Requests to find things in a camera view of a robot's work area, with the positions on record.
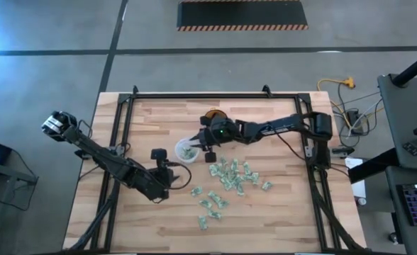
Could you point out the white paper sheet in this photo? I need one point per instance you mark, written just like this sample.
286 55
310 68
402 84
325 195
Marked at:
359 187

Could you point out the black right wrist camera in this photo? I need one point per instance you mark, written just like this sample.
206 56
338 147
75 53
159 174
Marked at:
210 157

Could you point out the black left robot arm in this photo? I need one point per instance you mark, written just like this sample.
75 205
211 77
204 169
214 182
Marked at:
102 156

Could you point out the small white cup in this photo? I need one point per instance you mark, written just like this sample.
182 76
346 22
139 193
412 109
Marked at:
362 201

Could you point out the black diagonal bar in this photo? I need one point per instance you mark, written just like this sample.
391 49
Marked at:
371 165

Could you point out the black aluminium table frame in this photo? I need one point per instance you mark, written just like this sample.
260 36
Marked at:
212 95

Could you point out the black hazard-striped floor mat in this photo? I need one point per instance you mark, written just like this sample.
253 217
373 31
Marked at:
242 14

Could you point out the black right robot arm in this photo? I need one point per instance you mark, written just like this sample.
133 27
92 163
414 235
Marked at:
283 125

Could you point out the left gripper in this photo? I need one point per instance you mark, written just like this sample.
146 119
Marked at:
162 178

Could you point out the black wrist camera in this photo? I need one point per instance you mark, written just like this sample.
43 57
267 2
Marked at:
210 157
159 154

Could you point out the black caster wheel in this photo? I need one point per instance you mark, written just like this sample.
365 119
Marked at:
393 238

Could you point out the black power strip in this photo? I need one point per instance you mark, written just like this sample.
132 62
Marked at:
354 117

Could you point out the small black clamp device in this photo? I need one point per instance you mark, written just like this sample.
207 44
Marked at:
343 151

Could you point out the black round pole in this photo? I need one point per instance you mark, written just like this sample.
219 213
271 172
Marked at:
414 67

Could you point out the black equipment stand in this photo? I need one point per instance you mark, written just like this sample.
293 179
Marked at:
17 176

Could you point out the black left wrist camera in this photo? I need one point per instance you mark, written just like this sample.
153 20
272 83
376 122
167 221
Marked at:
159 154

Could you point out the small black controller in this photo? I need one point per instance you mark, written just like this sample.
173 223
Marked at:
411 148

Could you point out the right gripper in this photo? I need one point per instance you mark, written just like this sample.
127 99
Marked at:
221 132

